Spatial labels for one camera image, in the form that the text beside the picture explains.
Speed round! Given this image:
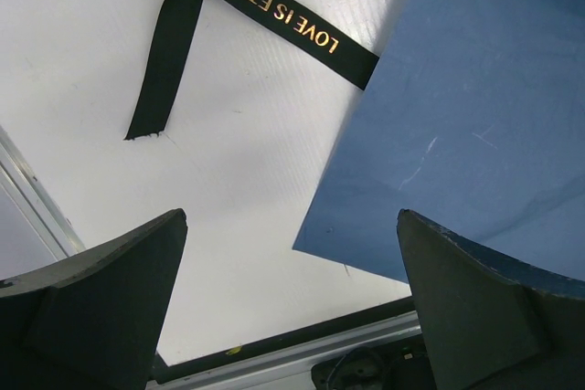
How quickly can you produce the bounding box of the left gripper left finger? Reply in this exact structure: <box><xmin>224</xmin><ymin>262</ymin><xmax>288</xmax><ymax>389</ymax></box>
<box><xmin>1</xmin><ymin>209</ymin><xmax>187</xmax><ymax>389</ymax></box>

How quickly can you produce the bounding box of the black ribbon gold lettering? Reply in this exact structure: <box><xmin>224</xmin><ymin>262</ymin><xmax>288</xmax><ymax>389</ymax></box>
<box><xmin>125</xmin><ymin>0</ymin><xmax>379</xmax><ymax>141</ymax></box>

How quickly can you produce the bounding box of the left aluminium frame post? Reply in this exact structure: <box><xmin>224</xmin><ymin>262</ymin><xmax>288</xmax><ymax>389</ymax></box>
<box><xmin>1</xmin><ymin>128</ymin><xmax>86</xmax><ymax>259</ymax></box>

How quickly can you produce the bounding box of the front aluminium frame rail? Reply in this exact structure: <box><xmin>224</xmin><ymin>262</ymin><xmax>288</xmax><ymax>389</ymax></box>
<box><xmin>146</xmin><ymin>311</ymin><xmax>420</xmax><ymax>389</ymax></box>

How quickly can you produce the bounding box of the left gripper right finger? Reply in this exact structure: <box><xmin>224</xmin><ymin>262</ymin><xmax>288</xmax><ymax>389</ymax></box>
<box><xmin>397</xmin><ymin>210</ymin><xmax>584</xmax><ymax>389</ymax></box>

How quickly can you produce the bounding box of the blue wrapping paper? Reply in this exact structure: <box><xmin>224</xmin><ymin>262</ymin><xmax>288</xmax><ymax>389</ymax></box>
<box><xmin>293</xmin><ymin>0</ymin><xmax>584</xmax><ymax>281</ymax></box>

